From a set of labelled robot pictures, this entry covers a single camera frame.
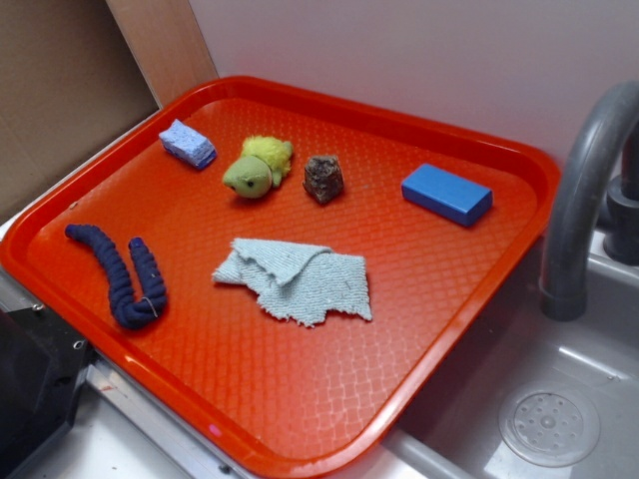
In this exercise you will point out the dark grey faucet handle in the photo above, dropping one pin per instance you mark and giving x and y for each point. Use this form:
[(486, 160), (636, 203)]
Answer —
[(621, 244)]

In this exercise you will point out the blue rectangular block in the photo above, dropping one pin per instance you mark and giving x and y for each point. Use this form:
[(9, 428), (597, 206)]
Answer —
[(447, 195)]

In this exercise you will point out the brown cardboard panel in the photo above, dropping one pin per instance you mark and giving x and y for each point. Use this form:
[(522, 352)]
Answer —
[(76, 75)]

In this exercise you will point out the light blue sponge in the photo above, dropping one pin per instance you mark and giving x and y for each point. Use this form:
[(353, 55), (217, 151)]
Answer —
[(188, 145)]

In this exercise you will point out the light blue cloth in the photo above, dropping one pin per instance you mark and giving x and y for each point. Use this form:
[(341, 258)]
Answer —
[(298, 281)]

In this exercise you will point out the brown rock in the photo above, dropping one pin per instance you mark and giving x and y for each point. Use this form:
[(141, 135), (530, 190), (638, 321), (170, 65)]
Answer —
[(323, 178)]

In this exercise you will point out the orange plastic tray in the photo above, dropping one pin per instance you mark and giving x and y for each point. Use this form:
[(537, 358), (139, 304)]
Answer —
[(125, 251)]

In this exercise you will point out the grey curved faucet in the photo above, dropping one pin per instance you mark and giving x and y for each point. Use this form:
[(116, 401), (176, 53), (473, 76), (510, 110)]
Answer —
[(593, 162)]

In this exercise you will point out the clear sink drain cover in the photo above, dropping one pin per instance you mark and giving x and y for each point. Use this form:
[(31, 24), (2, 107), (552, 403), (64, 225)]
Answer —
[(549, 426)]

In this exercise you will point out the grey plastic sink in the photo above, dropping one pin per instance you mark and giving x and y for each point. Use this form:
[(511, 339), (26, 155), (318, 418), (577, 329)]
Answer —
[(450, 429)]

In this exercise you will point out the green yellow plush toy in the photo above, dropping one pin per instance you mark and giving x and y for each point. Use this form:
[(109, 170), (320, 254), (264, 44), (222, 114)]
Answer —
[(263, 164)]

